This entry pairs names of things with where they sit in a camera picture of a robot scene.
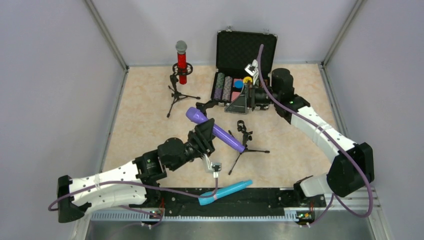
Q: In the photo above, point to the purple green chip stack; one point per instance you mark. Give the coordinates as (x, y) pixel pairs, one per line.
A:
(219, 86)

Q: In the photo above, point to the blue orange chip stack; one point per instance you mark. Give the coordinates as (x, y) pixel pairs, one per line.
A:
(227, 87)

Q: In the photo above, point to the red glitter microphone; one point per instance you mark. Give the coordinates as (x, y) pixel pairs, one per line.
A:
(181, 48)

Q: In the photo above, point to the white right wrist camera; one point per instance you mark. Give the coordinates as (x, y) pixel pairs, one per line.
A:
(253, 70)

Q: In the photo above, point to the black round-base mic stand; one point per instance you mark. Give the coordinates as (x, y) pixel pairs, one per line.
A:
(202, 107)

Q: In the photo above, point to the black poker chip case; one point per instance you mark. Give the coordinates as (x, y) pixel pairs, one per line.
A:
(235, 50)

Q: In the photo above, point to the black small tripod mic stand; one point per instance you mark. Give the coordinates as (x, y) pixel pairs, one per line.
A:
(246, 137)

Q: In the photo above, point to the blue round dealer chip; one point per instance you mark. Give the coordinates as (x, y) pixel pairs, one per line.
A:
(238, 84)

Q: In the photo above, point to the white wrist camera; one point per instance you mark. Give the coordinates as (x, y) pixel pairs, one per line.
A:
(253, 70)
(209, 166)

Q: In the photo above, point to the yellow round dealer chip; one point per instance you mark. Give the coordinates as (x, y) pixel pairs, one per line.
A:
(247, 80)

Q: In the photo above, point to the cyan microphone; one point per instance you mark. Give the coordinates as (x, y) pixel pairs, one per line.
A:
(223, 192)

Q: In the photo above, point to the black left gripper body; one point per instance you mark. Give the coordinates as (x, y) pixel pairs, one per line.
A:
(199, 140)

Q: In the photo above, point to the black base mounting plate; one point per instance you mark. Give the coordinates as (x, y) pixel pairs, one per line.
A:
(249, 202)

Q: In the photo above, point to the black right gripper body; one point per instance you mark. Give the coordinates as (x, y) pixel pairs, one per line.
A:
(250, 98)

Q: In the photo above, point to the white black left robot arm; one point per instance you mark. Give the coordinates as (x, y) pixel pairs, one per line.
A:
(135, 182)

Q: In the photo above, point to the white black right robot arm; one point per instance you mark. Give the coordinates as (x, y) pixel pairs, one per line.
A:
(352, 164)

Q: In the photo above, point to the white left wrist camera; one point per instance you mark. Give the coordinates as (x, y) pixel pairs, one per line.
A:
(209, 166)

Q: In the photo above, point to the purple microphone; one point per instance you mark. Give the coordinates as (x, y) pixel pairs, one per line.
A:
(197, 117)

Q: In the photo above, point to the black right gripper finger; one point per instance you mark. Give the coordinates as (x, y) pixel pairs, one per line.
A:
(239, 105)
(246, 90)

